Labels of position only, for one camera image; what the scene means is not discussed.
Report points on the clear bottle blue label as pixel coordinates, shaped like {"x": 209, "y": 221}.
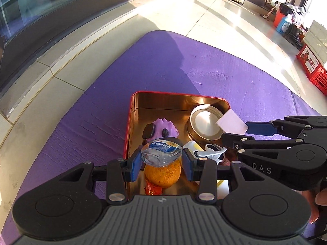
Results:
{"x": 161, "y": 153}

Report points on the red plastic crate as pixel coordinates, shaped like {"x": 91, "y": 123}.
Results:
{"x": 316, "y": 74}

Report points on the white toy sunglasses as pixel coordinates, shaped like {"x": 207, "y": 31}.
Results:
{"x": 219, "y": 158}

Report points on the black oval object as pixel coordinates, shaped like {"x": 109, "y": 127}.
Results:
{"x": 148, "y": 132}

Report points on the white mop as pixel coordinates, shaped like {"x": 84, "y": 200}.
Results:
{"x": 268, "y": 14}

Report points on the white cardboard box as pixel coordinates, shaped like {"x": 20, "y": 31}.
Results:
{"x": 318, "y": 38}

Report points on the dark framed glass door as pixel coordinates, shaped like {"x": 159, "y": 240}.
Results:
{"x": 51, "y": 17}

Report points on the white yellow paper packet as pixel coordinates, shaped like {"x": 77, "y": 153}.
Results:
{"x": 222, "y": 188}

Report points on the black bags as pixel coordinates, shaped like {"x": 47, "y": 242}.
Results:
{"x": 293, "y": 34}

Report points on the blue detergent bottle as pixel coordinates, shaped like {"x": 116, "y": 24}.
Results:
{"x": 283, "y": 25}

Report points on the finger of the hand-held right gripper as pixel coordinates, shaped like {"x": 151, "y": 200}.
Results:
{"x": 258, "y": 129}
{"x": 230, "y": 139}

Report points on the purple plush toy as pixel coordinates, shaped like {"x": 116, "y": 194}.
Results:
{"x": 166, "y": 125}

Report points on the small pink patterned item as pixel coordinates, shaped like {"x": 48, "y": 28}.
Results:
{"x": 226, "y": 162}

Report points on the purple foam mat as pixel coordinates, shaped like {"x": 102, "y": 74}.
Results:
{"x": 217, "y": 76}

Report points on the orange fruit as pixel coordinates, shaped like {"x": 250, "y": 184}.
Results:
{"x": 163, "y": 174}

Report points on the red plastic bucket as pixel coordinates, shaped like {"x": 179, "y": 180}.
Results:
{"x": 278, "y": 17}

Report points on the pale pink plastic card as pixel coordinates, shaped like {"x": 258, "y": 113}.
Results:
{"x": 231, "y": 121}

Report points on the person's right hand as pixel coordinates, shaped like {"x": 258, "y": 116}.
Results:
{"x": 314, "y": 204}

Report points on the round metal tin lid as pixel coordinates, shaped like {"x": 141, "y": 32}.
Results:
{"x": 204, "y": 122}

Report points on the red orange candy wrapper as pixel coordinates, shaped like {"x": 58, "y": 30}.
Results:
{"x": 153, "y": 188}

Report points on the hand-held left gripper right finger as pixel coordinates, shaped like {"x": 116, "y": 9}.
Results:
{"x": 189, "y": 167}

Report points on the red tin box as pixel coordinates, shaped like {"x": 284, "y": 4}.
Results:
{"x": 163, "y": 104}

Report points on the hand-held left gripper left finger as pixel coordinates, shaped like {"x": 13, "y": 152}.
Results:
{"x": 135, "y": 167}

